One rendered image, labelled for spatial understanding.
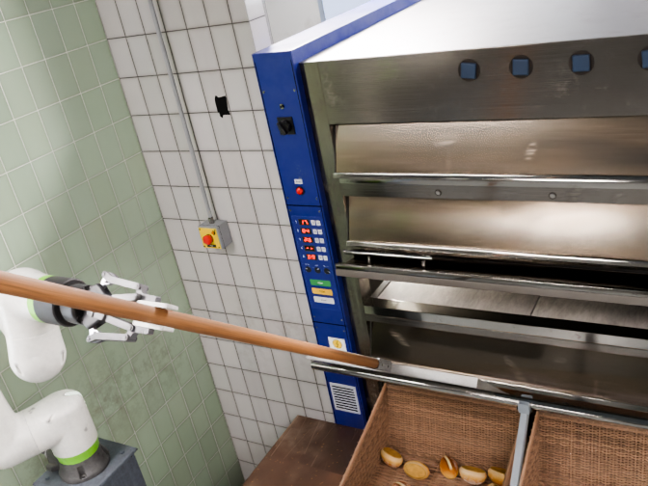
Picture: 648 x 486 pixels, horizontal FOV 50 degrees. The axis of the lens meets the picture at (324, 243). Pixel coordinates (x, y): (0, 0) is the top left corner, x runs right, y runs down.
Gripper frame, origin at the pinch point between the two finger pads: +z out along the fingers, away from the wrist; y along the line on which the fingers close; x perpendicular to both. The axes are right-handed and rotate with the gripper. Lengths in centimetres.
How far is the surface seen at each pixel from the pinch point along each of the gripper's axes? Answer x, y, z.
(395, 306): -145, -23, -18
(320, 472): -160, 44, -46
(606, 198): -112, -57, 55
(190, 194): -117, -55, -102
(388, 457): -163, 33, -19
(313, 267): -131, -32, -48
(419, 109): -94, -78, 1
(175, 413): -159, 35, -121
